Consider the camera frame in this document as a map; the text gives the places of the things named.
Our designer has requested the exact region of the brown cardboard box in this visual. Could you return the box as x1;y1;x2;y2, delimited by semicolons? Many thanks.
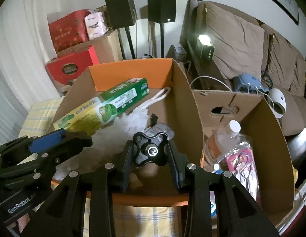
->
57;30;122;63

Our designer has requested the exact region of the black star knob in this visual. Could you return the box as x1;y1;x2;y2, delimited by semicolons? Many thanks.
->
133;132;169;167

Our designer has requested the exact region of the blue plush toy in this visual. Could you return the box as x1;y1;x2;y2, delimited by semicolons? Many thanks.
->
232;73;269;94

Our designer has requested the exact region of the large water bottle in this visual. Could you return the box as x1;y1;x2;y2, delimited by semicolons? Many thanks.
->
201;120;252;172

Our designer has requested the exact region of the orange cardboard box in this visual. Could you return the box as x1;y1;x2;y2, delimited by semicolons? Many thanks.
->
54;59;204;207

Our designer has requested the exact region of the black speaker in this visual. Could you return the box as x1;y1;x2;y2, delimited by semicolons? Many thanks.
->
147;0;176;58
105;0;136;59

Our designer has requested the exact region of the person left hand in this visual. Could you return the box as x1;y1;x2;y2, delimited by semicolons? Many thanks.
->
6;213;30;236

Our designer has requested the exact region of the pink packaged item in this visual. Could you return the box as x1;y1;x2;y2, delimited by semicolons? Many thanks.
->
225;141;261;204

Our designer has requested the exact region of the brown sofa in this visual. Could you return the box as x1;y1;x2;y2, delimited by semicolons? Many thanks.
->
181;0;306;170

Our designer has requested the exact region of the left black speaker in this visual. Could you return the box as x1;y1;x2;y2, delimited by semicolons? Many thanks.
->
105;0;136;59

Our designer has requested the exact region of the green yellow toothpaste box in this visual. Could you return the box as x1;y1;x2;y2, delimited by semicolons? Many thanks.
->
53;78;149;135

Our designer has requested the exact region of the pink tissue pack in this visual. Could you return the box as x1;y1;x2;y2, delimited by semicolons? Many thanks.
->
84;12;108;40

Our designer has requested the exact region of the red gift bag upper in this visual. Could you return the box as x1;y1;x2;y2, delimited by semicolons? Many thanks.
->
49;10;91;53

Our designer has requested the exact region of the white curtain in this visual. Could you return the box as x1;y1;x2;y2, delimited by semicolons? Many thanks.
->
0;0;59;144

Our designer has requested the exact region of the right black speaker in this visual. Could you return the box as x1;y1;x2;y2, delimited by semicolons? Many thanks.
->
147;0;176;58

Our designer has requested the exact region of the large brown carton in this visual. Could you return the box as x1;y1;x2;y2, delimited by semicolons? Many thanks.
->
188;90;294;226

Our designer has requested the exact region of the white fluffy duster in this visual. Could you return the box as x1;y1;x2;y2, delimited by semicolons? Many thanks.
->
54;87;171;181

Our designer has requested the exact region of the bright portable lamp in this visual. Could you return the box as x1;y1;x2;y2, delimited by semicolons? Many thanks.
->
196;34;215;60

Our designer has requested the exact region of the red collection gift bag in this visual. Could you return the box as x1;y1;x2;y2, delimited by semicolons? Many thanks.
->
45;45;99;93

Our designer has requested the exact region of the clear bottle pink cap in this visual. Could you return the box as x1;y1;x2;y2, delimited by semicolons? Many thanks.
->
145;122;175;140

